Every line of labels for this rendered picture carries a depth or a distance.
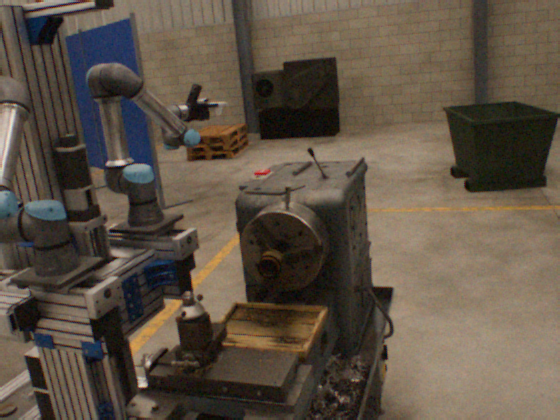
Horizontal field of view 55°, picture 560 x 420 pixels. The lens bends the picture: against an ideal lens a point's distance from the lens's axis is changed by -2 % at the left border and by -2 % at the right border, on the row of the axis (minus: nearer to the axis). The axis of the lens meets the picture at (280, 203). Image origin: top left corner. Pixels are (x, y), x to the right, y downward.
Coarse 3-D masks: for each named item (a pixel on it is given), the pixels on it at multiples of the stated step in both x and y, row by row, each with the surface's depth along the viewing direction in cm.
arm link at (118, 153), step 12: (96, 72) 213; (96, 84) 214; (96, 96) 216; (108, 96) 216; (120, 96) 220; (108, 108) 218; (120, 108) 222; (108, 120) 220; (120, 120) 222; (108, 132) 221; (120, 132) 223; (108, 144) 223; (120, 144) 223; (108, 156) 226; (120, 156) 224; (108, 168) 225; (120, 168) 224; (108, 180) 228; (120, 192) 227
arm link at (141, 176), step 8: (128, 168) 219; (136, 168) 219; (144, 168) 219; (120, 176) 222; (128, 176) 215; (136, 176) 215; (144, 176) 216; (152, 176) 220; (120, 184) 221; (128, 184) 217; (136, 184) 216; (144, 184) 217; (152, 184) 220; (128, 192) 218; (136, 192) 217; (144, 192) 217; (152, 192) 220; (128, 200) 220; (136, 200) 218; (144, 200) 218
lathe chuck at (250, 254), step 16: (272, 208) 199; (272, 224) 197; (288, 224) 195; (304, 224) 193; (320, 224) 201; (288, 240) 197; (304, 240) 195; (320, 240) 195; (256, 256) 203; (320, 256) 195; (256, 272) 205; (288, 272) 201; (304, 272) 199; (272, 288) 205; (288, 288) 203
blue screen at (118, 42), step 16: (80, 32) 774; (96, 32) 720; (112, 32) 673; (128, 32) 633; (80, 48) 789; (96, 48) 734; (112, 48) 686; (128, 48) 644; (80, 64) 808; (96, 64) 751; (128, 64) 656; (80, 80) 826; (144, 80) 635; (80, 96) 845; (80, 112) 866; (96, 112) 800; (128, 112) 694; (144, 112) 651; (96, 128) 814; (128, 128) 708; (144, 128) 663; (96, 144) 837; (128, 144) 722; (144, 144) 676; (96, 160) 857; (144, 160) 689; (160, 192) 671
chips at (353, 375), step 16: (336, 368) 211; (352, 368) 214; (368, 368) 214; (320, 384) 200; (336, 384) 201; (352, 384) 198; (320, 400) 189; (336, 400) 192; (352, 400) 193; (320, 416) 184; (336, 416) 183; (352, 416) 185
